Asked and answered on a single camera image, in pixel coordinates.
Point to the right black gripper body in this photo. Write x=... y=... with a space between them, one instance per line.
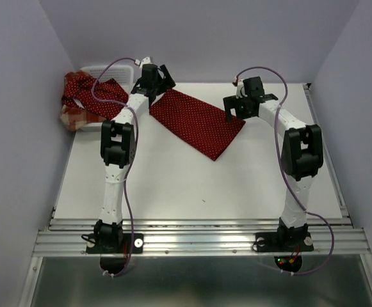
x=242 y=111

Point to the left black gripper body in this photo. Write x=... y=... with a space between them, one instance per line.
x=158 y=85

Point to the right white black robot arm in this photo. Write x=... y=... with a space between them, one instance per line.
x=299 y=148

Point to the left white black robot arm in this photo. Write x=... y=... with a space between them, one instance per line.
x=119 y=142

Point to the white plastic basket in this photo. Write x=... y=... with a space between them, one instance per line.
x=123 y=74

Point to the red cream plaid skirt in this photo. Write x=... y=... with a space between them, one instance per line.
x=78 y=104

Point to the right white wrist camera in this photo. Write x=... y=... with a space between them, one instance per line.
x=240 y=87

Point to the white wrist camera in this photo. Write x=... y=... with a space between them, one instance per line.
x=141 y=62
x=240 y=87

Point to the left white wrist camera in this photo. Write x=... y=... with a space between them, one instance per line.
x=141 y=62

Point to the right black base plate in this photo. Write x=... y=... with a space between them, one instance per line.
x=272 y=242

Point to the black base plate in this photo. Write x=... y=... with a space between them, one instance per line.
x=272 y=242
x=95 y=248

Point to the aluminium rail frame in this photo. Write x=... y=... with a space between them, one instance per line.
x=198 y=218

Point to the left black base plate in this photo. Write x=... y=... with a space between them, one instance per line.
x=95 y=248

